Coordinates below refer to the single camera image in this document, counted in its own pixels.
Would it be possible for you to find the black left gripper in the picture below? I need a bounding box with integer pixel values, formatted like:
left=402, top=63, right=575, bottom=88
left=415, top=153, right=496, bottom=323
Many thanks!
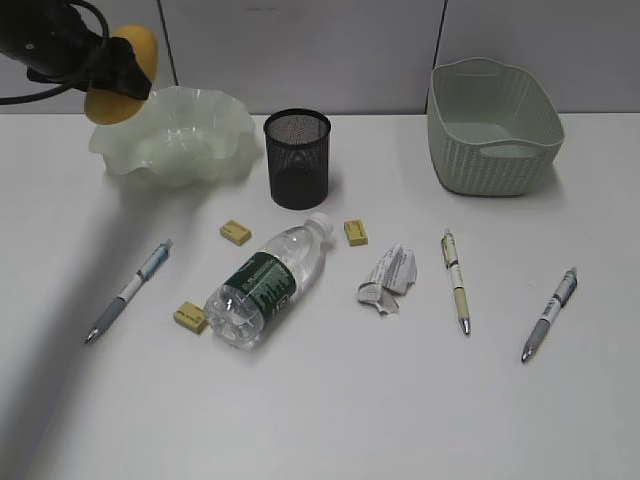
left=74, top=37, right=152, bottom=100

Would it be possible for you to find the yellow mango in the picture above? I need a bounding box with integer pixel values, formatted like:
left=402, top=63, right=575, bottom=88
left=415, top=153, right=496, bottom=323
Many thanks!
left=84, top=25, right=158, bottom=125

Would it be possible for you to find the clear water bottle green label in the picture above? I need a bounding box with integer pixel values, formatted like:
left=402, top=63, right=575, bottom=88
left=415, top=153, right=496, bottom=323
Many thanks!
left=204, top=212, right=333, bottom=349

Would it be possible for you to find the white waste paper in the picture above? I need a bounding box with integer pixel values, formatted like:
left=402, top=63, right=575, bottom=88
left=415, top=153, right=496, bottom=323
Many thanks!
left=356, top=243, right=417, bottom=315

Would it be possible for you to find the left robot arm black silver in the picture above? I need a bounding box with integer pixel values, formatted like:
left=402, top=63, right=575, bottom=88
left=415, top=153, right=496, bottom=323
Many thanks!
left=1, top=1, right=152, bottom=105

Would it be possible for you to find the pale green wavy plate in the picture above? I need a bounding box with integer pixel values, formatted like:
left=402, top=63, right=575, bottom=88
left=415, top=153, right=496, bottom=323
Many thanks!
left=89, top=87, right=260, bottom=187

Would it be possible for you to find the blue grey pen left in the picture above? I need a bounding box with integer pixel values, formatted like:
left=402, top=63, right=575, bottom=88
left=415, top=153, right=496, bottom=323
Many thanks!
left=84, top=239, right=173, bottom=344

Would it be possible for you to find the black mesh pen holder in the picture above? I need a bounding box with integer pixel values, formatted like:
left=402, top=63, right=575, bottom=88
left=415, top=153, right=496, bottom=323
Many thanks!
left=263, top=108, right=331, bottom=211

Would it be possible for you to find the yellow eraser upper left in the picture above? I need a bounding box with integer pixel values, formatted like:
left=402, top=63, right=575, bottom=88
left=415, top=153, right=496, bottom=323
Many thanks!
left=219, top=220, right=252, bottom=246

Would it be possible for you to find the yellow eraser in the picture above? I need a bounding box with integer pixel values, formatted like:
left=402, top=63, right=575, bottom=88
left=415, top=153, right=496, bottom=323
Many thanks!
left=219, top=220, right=252, bottom=246
left=173, top=301, right=209, bottom=335
left=344, top=219, right=368, bottom=247

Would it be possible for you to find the yellow eraser lower left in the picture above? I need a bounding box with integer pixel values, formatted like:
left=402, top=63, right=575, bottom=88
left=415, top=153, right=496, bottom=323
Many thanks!
left=173, top=301, right=209, bottom=335

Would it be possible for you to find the yellow eraser upper right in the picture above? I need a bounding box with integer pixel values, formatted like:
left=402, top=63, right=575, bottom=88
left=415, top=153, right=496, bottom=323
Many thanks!
left=344, top=219, right=368, bottom=247

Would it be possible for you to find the beige white pen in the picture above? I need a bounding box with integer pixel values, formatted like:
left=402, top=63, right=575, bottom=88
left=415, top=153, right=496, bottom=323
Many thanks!
left=440, top=229, right=471, bottom=336

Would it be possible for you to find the pale green woven basket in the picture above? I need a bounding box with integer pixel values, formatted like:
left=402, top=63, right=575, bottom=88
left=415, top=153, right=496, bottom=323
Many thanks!
left=427, top=57, right=565, bottom=197

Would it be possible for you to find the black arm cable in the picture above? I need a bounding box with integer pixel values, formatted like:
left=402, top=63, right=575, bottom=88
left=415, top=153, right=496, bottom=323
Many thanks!
left=0, top=0, right=112, bottom=106

